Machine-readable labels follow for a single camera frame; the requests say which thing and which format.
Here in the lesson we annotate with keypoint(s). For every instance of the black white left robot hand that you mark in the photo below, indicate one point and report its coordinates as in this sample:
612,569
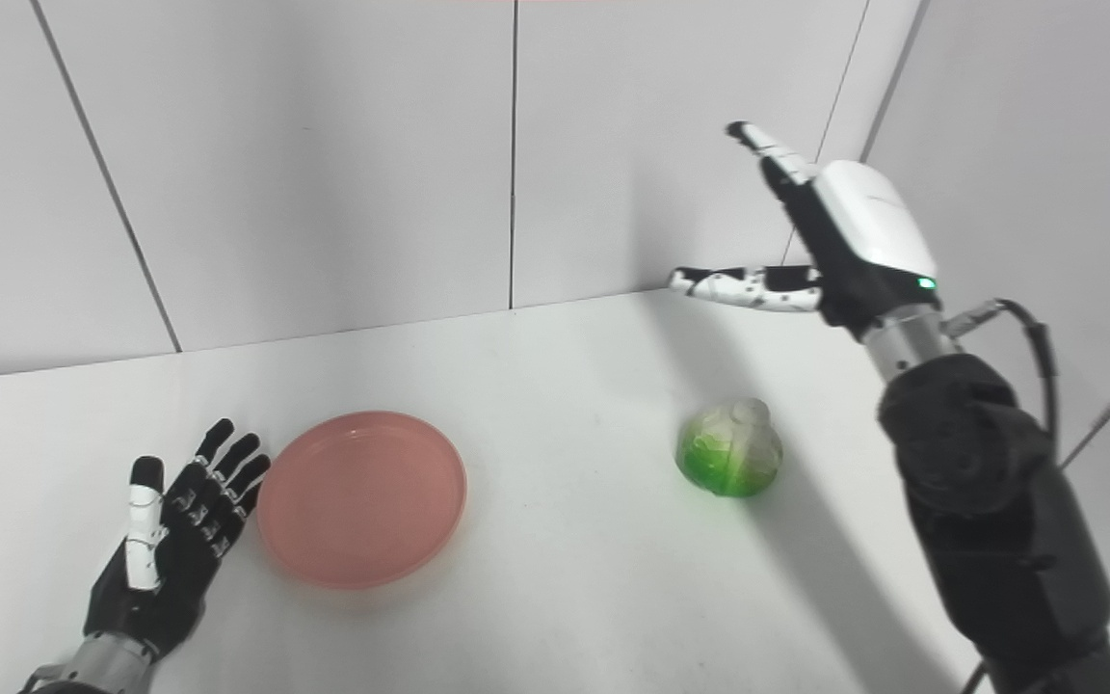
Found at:
174,578

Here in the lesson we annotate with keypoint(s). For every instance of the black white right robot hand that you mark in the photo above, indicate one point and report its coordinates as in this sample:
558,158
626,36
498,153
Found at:
854,260

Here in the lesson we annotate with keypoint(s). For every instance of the pink round plate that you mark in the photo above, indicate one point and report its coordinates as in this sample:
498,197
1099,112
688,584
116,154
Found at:
362,501

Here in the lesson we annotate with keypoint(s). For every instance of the green white cabbage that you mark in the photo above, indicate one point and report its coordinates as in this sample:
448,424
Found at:
728,453

